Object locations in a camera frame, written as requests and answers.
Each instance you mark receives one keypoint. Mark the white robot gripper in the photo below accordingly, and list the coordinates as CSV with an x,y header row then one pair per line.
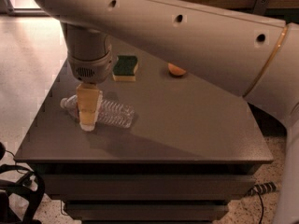
x,y
89,69

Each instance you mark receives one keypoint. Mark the clear plastic water bottle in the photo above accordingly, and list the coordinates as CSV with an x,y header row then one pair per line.
x,y
110,112

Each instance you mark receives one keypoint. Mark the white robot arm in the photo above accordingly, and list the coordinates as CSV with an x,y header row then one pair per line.
x,y
250,56

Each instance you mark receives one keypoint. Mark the green and yellow sponge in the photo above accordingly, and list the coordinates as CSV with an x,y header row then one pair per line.
x,y
125,68

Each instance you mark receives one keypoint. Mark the orange fruit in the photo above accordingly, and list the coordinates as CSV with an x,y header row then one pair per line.
x,y
175,70

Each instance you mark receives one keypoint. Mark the grey drawer cabinet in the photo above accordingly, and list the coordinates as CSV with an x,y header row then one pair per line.
x,y
191,150

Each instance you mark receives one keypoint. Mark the white power strip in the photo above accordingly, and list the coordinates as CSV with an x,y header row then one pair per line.
x,y
261,189

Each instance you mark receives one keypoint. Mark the black bag with straps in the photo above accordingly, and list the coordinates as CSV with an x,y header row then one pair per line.
x,y
33,197

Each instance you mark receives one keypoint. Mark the right grey metal bracket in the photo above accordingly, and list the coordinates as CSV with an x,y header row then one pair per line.
x,y
260,7

